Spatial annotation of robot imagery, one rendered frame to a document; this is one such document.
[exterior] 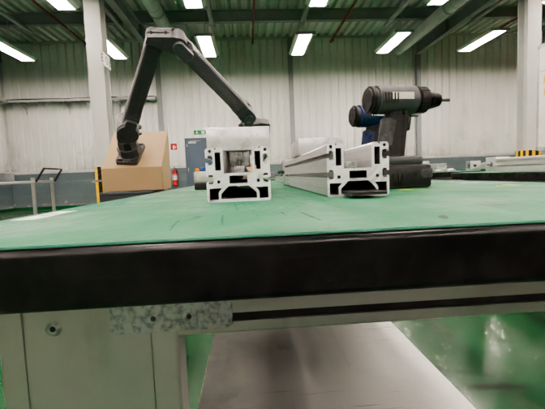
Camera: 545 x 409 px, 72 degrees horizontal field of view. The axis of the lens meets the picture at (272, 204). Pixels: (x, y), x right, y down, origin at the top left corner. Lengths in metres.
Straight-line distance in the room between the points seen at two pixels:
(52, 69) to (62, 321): 13.84
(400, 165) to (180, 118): 11.96
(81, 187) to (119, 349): 13.07
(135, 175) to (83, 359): 1.20
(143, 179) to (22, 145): 12.76
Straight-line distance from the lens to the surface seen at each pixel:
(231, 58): 12.90
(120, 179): 1.57
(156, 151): 1.61
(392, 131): 0.85
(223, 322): 0.36
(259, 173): 0.59
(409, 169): 0.84
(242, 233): 0.26
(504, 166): 2.69
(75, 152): 13.55
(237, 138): 0.66
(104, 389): 0.41
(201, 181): 1.24
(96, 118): 7.80
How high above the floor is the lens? 0.82
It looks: 5 degrees down
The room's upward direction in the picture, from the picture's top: 2 degrees counter-clockwise
